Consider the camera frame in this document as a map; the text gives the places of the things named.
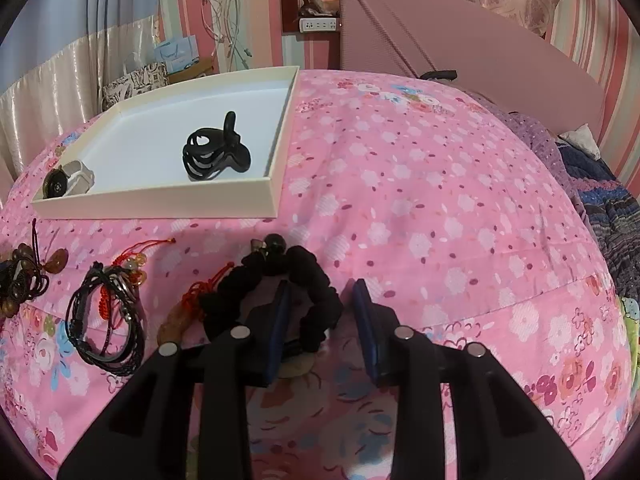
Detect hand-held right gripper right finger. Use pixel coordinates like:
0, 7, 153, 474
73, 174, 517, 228
351, 278, 585, 480

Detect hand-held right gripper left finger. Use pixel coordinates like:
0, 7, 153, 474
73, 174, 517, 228
56, 280, 293, 480

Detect black scrunchie bracelet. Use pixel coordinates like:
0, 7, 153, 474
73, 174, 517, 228
200, 234, 345, 356

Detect amber pendant red cord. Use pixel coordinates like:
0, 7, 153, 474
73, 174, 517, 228
157, 266, 236, 347

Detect red cord bead charm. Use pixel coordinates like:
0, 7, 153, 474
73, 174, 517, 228
97, 237, 177, 286

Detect black cord bracelet bundle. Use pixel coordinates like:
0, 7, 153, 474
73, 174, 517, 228
65, 264, 147, 376

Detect white shallow tray box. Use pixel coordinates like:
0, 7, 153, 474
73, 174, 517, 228
31, 66, 301, 219

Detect brown bead black cord bracelet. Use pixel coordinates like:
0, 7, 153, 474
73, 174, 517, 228
0, 219, 69, 318

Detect purple dotted blanket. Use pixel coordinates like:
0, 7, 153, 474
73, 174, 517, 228
470, 90, 566, 171

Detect green printed cloth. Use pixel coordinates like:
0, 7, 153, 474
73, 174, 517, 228
617, 295, 640, 376

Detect white jade bangle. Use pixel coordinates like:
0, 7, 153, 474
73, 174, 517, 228
41, 160, 96, 200

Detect dark striped knit blanket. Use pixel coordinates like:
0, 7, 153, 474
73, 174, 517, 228
555, 140, 640, 306

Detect brown cardboard box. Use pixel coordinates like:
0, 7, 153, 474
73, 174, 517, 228
167, 56, 218, 83

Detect patterned storage box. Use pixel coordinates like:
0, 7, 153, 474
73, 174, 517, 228
102, 62, 168, 111

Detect white pillow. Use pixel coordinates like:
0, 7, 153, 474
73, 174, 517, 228
559, 123, 601, 157

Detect blue gift bag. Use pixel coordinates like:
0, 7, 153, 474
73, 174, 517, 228
152, 36, 198, 73

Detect pink headboard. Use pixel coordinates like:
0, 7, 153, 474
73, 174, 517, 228
340, 0, 607, 133

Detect white power strip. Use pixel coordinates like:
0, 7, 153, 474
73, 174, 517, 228
299, 16, 342, 32

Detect cream satin curtain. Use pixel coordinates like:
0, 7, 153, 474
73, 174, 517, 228
0, 15, 161, 181

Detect pale blue sheer curtain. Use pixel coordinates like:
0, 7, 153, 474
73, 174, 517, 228
0, 0, 161, 61

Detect red black cord charm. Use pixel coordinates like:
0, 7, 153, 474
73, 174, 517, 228
182, 111, 253, 181

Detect hanging charger cables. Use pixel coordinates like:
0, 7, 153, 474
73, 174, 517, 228
200, 0, 253, 71

